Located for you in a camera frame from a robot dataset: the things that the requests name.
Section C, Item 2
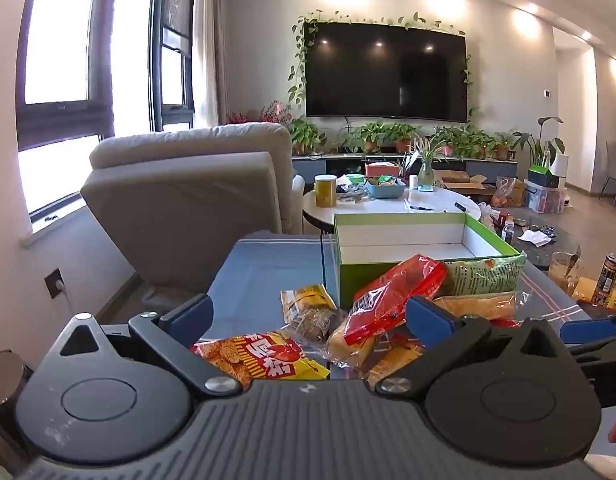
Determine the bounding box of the dark round table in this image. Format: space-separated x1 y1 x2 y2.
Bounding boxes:
498 210 584 268

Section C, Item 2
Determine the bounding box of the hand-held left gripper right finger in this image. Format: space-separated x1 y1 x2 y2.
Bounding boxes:
375 296 581 403

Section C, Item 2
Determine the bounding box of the green cardboard box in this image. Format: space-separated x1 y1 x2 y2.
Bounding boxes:
333 211 528 308

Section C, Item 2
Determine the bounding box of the glass cup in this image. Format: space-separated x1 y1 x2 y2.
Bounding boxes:
548 251 584 296

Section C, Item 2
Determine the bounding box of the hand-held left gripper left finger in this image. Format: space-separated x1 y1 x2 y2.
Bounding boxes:
50 294 242 402

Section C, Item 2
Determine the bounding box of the round white table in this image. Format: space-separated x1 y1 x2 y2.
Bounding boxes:
302 184 481 235

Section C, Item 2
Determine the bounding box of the small yellow snack packet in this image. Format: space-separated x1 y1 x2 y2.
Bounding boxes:
280 284 339 323

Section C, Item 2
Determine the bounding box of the wall-mounted television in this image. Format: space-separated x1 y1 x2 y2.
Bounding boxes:
304 21 468 123

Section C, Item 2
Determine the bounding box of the open cardboard box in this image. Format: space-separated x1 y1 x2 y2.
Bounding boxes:
435 170 489 191

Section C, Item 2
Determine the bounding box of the red flower plant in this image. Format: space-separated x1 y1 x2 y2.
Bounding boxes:
227 100 295 126

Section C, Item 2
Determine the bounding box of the green snack bag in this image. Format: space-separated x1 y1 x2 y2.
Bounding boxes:
440 255 526 297

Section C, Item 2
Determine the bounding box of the large leafy floor plant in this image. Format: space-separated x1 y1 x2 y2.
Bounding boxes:
513 116 566 168

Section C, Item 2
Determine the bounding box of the clear storage box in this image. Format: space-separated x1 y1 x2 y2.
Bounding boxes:
527 182 569 213

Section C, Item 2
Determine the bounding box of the dark drink can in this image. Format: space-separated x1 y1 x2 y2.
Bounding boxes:
590 254 616 307

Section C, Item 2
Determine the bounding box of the dark framed window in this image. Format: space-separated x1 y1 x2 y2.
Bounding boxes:
150 0 196 133
15 0 122 233

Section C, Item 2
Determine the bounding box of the brown cake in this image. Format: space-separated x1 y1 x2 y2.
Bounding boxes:
288 306 347 345

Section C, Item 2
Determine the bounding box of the blue bowl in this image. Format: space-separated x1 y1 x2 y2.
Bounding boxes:
365 177 406 198

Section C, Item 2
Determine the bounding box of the beige curtain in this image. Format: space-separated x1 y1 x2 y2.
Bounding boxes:
193 0 229 128

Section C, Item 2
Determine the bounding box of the green and black box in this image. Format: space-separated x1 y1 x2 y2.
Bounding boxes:
528 165 561 188

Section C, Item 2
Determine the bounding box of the wall socket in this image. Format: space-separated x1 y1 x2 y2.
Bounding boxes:
45 267 68 301

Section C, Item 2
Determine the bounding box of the red yellow cracker packet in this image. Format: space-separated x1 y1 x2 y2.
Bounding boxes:
192 331 331 391

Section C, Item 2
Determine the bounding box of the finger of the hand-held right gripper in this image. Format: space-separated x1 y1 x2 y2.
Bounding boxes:
559 316 616 409

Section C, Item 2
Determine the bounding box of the long bread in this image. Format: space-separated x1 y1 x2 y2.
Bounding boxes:
433 291 531 321

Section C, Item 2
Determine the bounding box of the yellow canister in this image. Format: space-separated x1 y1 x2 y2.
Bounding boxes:
314 174 337 208

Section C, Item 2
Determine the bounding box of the glass vase with green plant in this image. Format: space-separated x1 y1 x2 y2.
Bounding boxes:
408 137 446 188

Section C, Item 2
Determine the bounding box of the row of potted plants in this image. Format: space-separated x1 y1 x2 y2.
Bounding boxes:
287 117 518 162

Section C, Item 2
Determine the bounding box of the blue plaid tablecloth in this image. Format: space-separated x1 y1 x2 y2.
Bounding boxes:
95 232 596 396

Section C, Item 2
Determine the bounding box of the beige armchair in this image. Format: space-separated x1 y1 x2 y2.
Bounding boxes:
80 122 306 293

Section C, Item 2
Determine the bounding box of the grey television cabinet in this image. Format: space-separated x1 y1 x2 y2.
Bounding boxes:
292 152 519 181

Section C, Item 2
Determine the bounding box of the white tissue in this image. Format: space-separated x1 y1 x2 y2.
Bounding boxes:
518 230 554 247

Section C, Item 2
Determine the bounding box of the green ivy vine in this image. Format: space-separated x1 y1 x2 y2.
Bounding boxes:
288 10 481 121

